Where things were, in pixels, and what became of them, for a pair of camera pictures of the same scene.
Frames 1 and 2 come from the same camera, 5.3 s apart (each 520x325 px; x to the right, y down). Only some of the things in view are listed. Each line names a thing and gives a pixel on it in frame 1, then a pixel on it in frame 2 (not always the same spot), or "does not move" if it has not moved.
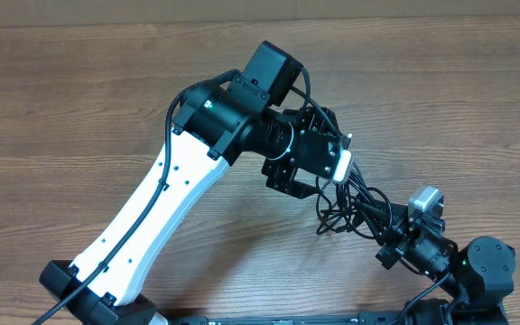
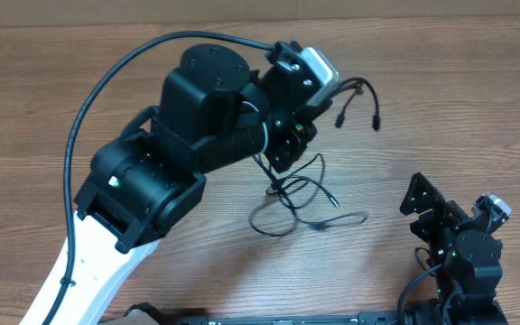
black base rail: x=373 y=318 does not move
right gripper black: x=401 y=240 -> x=442 y=216
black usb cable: x=351 y=205 -> x=291 y=193
